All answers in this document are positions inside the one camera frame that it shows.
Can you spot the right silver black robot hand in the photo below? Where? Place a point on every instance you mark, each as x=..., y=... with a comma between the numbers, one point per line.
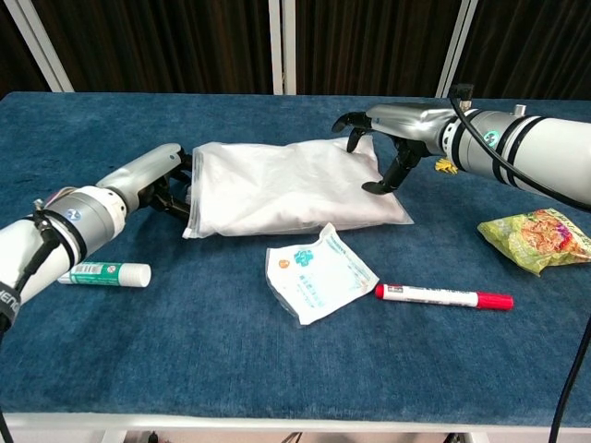
x=406, y=120

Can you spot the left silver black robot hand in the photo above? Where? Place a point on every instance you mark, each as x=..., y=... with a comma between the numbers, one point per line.
x=143, y=171

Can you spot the white t-shirt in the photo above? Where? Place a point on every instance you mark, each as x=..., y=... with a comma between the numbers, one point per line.
x=295, y=184

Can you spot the translucent plastic zip bag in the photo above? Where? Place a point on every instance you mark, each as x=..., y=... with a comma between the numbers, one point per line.
x=286, y=189

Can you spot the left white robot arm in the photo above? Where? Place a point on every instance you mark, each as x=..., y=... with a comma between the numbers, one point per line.
x=78, y=221

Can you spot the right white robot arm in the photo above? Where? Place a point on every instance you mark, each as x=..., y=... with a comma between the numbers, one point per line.
x=549, y=143

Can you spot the yellow feather shuttlecock toy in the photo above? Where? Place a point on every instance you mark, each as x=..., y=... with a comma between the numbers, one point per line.
x=445, y=166

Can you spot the dark pleated curtain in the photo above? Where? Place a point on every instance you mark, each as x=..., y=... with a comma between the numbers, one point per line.
x=16, y=55
x=531, y=46
x=369, y=46
x=161, y=46

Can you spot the green white glue stick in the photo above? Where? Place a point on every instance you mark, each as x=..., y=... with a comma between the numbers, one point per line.
x=111, y=274

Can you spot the red white marker pen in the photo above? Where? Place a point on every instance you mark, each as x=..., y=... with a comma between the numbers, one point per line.
x=438, y=295

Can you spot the yellow green snack packet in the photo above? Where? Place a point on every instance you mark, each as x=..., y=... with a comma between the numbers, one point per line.
x=540, y=240

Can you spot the small white printed packet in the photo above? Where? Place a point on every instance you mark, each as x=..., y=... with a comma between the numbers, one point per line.
x=318, y=277

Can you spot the blue fabric table cover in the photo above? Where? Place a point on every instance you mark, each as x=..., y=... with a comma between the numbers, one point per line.
x=231, y=360

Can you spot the white slanted frame post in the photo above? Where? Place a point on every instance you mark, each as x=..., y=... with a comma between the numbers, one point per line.
x=41, y=51
x=457, y=46

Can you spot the white upright frame post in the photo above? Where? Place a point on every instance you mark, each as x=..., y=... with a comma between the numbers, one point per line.
x=275, y=46
x=289, y=46

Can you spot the white table frame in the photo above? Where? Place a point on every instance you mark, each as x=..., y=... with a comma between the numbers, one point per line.
x=277, y=422

